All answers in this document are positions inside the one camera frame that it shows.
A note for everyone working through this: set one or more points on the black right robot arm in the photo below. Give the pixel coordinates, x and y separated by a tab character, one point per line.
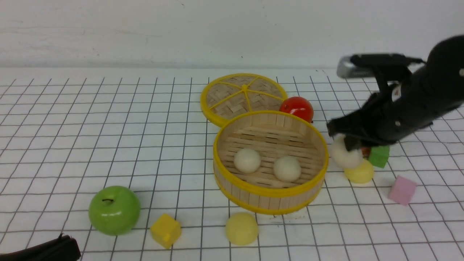
441	75

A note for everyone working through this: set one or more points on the green cube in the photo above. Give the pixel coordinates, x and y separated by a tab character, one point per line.
379	156

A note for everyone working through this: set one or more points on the white grid tablecloth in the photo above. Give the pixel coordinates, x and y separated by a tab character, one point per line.
67	135

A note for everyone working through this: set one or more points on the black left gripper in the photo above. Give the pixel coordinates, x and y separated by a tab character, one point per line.
63	248

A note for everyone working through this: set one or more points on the orange cube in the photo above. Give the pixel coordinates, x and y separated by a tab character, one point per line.
366	151

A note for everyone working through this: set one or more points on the yellow cube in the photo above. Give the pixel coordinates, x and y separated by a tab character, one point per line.
165	231

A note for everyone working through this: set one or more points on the white bun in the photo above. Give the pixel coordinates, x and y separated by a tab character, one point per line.
342	157
287	169
247	160

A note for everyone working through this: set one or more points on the green apple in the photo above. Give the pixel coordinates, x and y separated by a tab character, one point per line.
114	210

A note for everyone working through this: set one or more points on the red tomato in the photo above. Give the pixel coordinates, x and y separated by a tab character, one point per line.
299	107

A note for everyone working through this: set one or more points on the pink cube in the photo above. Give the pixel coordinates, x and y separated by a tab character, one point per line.
402	190

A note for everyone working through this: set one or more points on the yellow bun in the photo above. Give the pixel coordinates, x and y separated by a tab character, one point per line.
241	229
361	174

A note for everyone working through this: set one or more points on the yellow bun front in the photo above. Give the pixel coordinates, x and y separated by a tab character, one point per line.
241	229

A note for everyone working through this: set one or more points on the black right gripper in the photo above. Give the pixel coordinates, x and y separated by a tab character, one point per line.
385	118

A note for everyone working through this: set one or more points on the woven bamboo steamer lid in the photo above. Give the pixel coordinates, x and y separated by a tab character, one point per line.
231	95

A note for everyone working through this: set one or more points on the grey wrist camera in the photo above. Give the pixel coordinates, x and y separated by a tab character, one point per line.
361	65

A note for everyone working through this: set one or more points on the bamboo steamer tray yellow rim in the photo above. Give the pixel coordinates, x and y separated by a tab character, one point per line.
273	134

